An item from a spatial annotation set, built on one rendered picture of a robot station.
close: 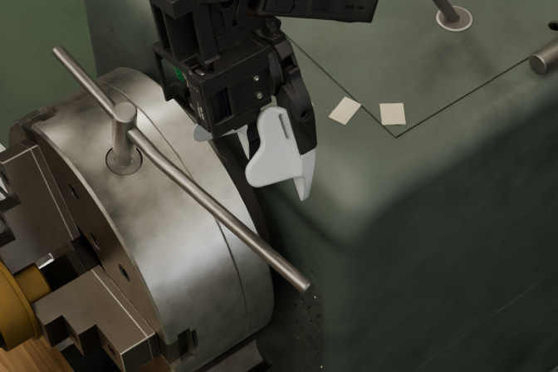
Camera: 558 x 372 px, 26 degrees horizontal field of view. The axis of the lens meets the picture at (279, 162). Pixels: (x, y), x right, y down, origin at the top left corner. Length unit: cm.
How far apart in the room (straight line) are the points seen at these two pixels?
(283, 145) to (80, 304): 36
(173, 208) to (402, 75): 25
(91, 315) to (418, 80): 39
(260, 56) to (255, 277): 35
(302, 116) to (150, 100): 30
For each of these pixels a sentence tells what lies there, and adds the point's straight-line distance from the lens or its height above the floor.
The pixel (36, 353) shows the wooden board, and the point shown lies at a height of 89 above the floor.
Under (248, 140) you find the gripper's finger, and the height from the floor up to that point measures 134.
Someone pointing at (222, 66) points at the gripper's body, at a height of 148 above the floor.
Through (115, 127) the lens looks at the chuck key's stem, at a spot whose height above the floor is 130.
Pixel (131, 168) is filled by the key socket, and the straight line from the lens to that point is 113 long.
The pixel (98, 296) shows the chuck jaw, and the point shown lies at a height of 110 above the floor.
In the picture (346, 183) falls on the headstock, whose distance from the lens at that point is 109.
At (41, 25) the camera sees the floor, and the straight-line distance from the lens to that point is 307.
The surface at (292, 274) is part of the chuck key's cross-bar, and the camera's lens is 96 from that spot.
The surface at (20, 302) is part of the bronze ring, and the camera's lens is 120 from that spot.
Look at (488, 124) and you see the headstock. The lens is 115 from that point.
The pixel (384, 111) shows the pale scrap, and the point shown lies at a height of 126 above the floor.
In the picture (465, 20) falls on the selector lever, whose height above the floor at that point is 126.
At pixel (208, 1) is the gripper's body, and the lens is 84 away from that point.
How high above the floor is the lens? 210
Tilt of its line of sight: 51 degrees down
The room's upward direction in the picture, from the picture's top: straight up
